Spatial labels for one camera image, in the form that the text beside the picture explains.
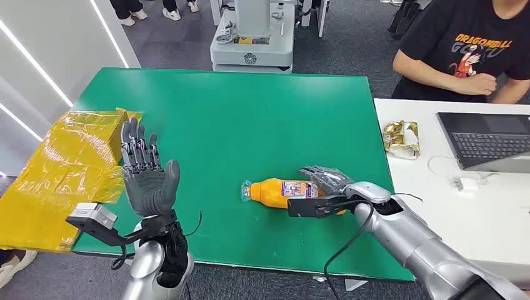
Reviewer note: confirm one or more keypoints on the person's right hand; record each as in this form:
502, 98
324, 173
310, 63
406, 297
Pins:
480, 85

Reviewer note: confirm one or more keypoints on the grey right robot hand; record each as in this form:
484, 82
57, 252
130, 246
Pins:
331, 180

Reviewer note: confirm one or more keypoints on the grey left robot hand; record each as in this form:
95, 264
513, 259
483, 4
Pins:
150, 191

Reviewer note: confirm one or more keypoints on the orange plastic bottle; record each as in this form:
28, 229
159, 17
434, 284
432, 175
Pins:
269, 194

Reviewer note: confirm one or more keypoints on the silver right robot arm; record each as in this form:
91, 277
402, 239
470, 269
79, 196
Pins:
426, 252

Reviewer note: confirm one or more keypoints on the person's left forearm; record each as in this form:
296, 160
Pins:
513, 90

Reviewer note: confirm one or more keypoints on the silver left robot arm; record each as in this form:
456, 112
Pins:
151, 265

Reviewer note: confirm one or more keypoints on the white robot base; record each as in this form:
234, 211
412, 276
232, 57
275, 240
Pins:
252, 45

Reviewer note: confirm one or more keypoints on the person's right forearm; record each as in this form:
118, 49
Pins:
426, 72

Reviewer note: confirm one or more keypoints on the dark grey laptop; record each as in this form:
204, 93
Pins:
488, 145

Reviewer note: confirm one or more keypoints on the person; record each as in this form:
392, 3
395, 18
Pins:
455, 29

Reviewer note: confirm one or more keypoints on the crumpled gold wrapper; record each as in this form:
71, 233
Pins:
400, 138

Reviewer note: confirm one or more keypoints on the black office chair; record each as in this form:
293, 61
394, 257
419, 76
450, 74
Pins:
408, 18

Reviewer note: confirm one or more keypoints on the white power adapter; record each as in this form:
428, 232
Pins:
468, 184

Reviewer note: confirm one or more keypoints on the yellow plastic bag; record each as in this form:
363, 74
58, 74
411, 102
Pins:
49, 178

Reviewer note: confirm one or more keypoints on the beige sneaker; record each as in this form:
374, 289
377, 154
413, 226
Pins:
16, 265

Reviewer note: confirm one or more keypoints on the white sneaker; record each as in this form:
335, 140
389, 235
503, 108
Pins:
127, 20
140, 14
171, 14

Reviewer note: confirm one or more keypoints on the black right wrist camera bracket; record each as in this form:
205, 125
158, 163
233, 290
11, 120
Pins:
310, 207

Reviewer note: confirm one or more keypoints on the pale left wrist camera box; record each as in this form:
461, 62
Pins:
93, 215

